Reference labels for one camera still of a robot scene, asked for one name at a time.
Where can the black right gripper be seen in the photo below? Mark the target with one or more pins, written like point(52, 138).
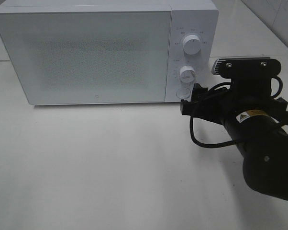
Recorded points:
point(245, 102)

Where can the round white door button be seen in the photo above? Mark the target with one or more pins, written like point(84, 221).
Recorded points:
point(183, 93)

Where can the white microwave knob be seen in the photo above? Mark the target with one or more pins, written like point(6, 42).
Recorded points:
point(191, 44)
point(187, 74)

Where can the white microwave door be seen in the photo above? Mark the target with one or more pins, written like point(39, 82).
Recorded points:
point(89, 58)

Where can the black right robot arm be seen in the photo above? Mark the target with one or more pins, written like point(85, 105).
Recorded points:
point(264, 149)

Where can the white adjacent table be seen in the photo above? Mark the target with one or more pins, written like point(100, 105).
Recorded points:
point(239, 32)

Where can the white microwave oven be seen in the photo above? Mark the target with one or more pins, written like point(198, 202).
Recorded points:
point(197, 17)

